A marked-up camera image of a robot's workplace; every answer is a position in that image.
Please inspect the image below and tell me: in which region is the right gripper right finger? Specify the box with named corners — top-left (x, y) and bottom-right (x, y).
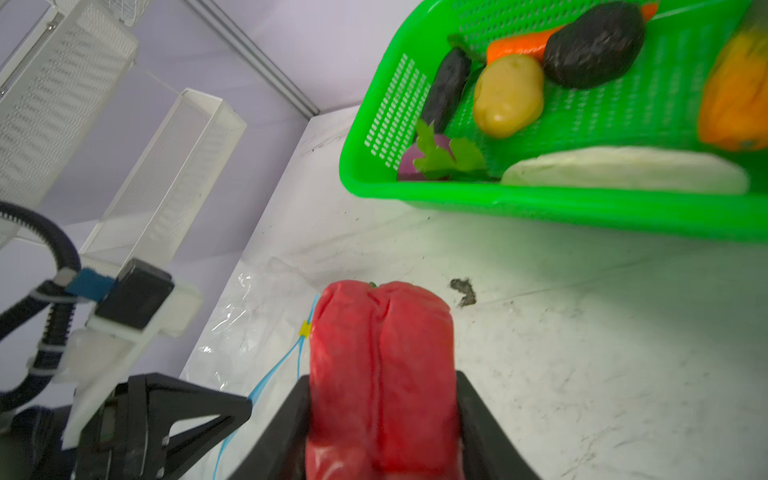
top-left (456, 371), bottom-right (540, 480)

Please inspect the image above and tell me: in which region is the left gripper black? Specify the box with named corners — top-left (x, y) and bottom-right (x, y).
top-left (1, 374), bottom-right (252, 480)

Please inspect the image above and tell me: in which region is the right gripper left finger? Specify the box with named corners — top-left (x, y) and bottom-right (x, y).
top-left (229, 375), bottom-right (310, 480)

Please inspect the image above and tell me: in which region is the clear zip top bag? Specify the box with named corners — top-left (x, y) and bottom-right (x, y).
top-left (181, 257), bottom-right (319, 479)

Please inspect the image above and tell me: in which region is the red toy pepper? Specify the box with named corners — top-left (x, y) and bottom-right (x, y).
top-left (305, 280), bottom-right (464, 479)

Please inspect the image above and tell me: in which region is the black toy avocado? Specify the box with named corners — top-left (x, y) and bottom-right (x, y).
top-left (542, 1), bottom-right (646, 90)

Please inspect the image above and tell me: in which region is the small dark debris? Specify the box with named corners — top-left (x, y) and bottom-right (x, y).
top-left (449, 278), bottom-right (477, 308)

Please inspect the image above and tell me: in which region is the purple toy turnip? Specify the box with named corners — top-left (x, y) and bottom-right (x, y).
top-left (397, 120), bottom-right (489, 182)

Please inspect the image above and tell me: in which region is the white toy radish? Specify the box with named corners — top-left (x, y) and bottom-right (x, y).
top-left (500, 147), bottom-right (750, 195)

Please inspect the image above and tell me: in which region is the yellow toy potato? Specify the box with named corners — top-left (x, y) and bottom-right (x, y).
top-left (473, 55), bottom-right (545, 139)

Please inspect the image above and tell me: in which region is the white mesh two-tier shelf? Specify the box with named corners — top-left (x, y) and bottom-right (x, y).
top-left (0, 0), bottom-right (248, 277)

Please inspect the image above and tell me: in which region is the green plastic basket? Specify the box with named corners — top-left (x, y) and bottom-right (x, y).
top-left (339, 1), bottom-right (767, 242)

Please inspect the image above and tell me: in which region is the dark toy eggplant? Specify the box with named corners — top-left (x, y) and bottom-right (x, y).
top-left (420, 34), bottom-right (486, 134)

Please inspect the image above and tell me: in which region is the orange toy carrot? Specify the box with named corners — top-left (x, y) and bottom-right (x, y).
top-left (487, 3), bottom-right (659, 62)

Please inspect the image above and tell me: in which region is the orange yellow toy corn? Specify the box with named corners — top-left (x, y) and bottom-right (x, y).
top-left (698, 1), bottom-right (767, 152)

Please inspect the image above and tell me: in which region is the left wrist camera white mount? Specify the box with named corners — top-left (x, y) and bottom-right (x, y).
top-left (53, 258), bottom-right (203, 449)

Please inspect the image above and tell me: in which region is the black corrugated cable hose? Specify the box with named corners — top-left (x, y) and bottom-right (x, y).
top-left (0, 200), bottom-right (83, 415)

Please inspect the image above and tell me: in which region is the white wire wall basket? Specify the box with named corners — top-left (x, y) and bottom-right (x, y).
top-left (103, 0), bottom-right (152, 27)

